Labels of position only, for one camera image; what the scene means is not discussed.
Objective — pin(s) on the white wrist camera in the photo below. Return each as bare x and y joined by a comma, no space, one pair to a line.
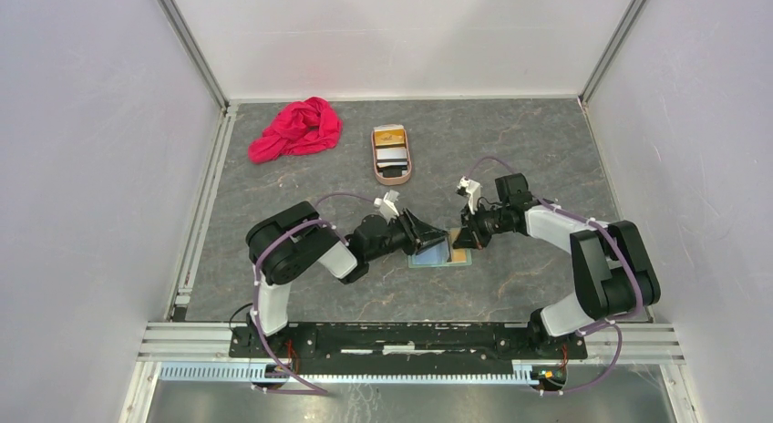
386,206
471,190

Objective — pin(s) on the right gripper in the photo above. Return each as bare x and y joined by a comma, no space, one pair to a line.
471,237

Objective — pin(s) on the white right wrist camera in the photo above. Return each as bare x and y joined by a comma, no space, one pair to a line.
471,190

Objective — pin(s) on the green card holder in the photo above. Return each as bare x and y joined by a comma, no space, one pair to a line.
434,257

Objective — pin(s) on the pink oval tray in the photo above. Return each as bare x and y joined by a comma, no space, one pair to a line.
393,175

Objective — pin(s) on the white slotted cable duct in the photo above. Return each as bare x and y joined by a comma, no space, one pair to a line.
261,373

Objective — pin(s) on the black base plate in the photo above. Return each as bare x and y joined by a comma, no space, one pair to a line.
406,348

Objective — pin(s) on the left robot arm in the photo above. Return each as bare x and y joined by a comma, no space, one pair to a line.
284,246

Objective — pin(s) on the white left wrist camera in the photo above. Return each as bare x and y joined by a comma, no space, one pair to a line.
386,206

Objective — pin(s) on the orange card with stripe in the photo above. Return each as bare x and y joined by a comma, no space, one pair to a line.
457,256

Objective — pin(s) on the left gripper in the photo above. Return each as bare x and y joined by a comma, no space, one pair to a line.
418,232

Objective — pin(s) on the gold card in tray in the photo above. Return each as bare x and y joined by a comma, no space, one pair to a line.
388,138

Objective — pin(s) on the silver card in tray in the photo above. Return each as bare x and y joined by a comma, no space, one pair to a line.
395,156

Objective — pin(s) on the red crumpled cloth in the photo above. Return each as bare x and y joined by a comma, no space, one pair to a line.
301,128

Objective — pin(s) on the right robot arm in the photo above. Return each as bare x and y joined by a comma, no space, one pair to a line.
613,277

